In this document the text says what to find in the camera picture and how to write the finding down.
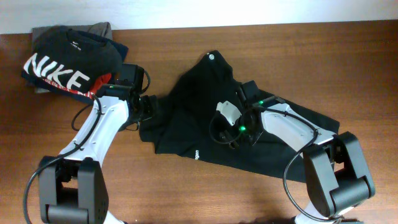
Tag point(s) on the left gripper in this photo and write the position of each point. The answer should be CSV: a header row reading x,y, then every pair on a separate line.
x,y
150,104

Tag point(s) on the red folded shirt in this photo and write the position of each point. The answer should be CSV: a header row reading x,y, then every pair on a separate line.
x,y
100,81

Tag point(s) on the black Nike folded shirt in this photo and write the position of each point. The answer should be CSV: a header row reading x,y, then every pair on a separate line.
x,y
74,62

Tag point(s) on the black t-shirt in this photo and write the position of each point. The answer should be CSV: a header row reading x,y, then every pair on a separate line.
x,y
184,123

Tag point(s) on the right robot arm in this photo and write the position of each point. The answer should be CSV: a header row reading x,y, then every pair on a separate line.
x,y
337,176

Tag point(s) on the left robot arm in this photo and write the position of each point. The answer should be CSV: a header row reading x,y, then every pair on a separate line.
x,y
71,185

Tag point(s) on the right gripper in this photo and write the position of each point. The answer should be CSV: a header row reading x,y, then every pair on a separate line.
x,y
229,134

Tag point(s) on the navy folded shirt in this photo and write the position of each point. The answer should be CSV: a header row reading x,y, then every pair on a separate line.
x,y
118,49

